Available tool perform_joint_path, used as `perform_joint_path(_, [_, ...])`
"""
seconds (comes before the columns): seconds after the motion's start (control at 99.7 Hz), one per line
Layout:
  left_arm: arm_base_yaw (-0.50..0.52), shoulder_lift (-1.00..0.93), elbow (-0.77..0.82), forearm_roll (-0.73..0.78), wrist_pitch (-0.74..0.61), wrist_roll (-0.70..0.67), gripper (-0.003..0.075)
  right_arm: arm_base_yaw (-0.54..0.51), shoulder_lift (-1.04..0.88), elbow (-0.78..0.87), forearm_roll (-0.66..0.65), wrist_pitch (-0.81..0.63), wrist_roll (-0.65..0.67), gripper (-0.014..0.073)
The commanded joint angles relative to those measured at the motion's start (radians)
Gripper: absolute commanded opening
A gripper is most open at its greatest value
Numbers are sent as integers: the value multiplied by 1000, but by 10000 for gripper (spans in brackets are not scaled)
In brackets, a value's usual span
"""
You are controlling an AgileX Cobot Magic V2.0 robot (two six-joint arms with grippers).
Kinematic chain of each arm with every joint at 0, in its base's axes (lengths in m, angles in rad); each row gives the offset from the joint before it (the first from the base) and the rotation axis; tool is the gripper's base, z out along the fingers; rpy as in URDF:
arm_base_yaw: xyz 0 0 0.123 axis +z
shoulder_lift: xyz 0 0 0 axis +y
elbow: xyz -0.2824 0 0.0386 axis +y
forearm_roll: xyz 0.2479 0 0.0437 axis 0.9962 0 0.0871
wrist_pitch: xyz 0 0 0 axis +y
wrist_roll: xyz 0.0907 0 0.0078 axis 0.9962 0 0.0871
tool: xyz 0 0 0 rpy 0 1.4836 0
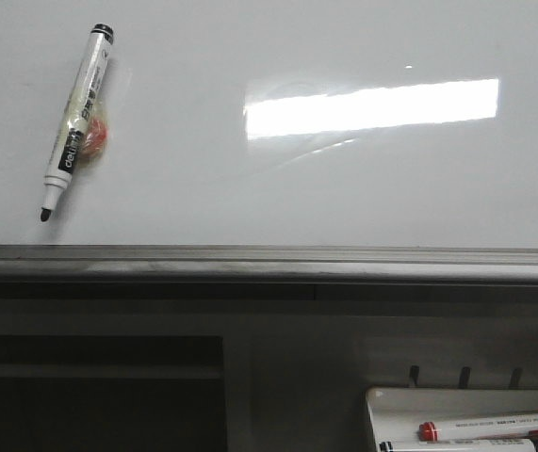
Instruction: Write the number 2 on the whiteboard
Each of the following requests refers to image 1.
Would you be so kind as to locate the black whiteboard marker pen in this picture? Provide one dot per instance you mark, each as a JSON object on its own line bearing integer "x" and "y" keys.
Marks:
{"x": 75, "y": 122}

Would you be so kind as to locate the white whiteboard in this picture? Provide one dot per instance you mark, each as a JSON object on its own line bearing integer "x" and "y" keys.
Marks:
{"x": 283, "y": 123}

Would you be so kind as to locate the white marker tray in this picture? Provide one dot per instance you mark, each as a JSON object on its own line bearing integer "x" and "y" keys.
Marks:
{"x": 394, "y": 414}

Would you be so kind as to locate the black capped marker in tray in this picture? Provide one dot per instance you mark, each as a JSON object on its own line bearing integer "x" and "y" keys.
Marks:
{"x": 521, "y": 445}

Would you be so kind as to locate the red capped marker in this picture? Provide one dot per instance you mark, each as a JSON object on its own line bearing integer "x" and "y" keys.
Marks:
{"x": 515, "y": 425}

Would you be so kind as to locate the grey whiteboard frame ledge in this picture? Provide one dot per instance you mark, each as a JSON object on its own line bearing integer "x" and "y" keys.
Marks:
{"x": 121, "y": 263}

